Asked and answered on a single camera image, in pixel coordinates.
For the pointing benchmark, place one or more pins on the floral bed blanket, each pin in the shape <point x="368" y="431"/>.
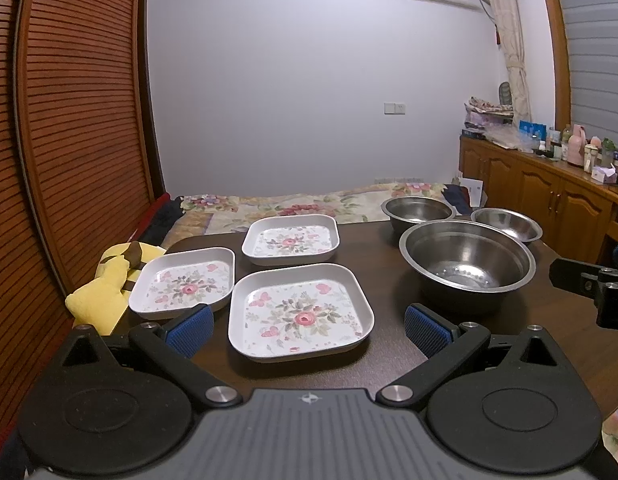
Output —
<point x="211" y="214"/>

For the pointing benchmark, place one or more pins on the deep small steel bowl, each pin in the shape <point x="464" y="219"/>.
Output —
<point x="406" y="211"/>

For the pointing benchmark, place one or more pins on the wooden louvered wardrobe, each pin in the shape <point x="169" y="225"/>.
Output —
<point x="79" y="166"/>

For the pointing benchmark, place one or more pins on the large steel bowl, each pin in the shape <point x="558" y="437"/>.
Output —
<point x="468" y="256"/>

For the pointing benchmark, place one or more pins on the yellow plush toy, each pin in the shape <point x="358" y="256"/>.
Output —
<point x="103" y="301"/>

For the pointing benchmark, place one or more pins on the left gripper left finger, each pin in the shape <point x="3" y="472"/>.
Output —
<point x="167" y="350"/>

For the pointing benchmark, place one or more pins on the white paper bag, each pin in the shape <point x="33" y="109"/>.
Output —
<point x="475" y="189"/>

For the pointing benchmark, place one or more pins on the blue box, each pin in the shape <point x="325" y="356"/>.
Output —
<point x="533" y="130"/>

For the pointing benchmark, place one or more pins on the beige curtain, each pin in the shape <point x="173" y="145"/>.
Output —
<point x="509" y="28"/>

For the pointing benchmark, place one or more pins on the folded fabric pile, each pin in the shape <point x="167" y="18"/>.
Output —
<point x="481" y="114"/>

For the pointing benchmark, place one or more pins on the window roller blind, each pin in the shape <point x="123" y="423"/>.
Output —
<point x="591" y="29"/>

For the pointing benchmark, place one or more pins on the white tissue box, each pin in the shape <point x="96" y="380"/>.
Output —
<point x="604" y="175"/>

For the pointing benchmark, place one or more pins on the wooden sideboard cabinet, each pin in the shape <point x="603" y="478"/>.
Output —
<point x="579" y="217"/>

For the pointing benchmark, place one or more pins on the pink thermos jug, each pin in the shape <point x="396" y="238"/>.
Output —
<point x="576" y="146"/>

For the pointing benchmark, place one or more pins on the large floral square plate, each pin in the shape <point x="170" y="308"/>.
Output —
<point x="298" y="313"/>

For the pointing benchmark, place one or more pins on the white wall switch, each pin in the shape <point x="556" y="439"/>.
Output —
<point x="394" y="108"/>

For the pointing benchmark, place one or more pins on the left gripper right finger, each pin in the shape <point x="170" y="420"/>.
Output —
<point x="451" y="351"/>

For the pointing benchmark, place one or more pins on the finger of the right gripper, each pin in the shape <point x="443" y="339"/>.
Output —
<point x="579" y="278"/>

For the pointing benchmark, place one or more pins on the medium steel bowl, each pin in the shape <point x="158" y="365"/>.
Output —
<point x="516" y="225"/>

